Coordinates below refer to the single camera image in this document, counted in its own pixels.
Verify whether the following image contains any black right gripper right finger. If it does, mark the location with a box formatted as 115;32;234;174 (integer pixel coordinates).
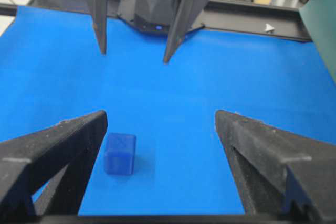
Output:
215;110;335;223

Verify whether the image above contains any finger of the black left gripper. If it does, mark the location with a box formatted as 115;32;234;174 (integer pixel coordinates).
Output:
86;0;107;54
163;0;209;64

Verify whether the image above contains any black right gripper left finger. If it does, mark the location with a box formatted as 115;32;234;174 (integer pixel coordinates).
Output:
1;110;108;223

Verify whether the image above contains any blue block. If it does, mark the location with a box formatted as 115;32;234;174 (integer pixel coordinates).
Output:
103;133;137;175

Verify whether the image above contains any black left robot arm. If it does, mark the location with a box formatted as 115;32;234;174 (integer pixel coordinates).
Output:
86;0;209;63

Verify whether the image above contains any blue table mat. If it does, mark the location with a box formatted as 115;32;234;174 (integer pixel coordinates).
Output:
1;6;335;215

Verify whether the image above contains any green backdrop sheet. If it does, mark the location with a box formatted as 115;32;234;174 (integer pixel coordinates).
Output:
299;0;335;81

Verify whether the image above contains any black aluminium frame rail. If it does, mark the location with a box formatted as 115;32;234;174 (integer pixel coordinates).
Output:
0;0;313;43

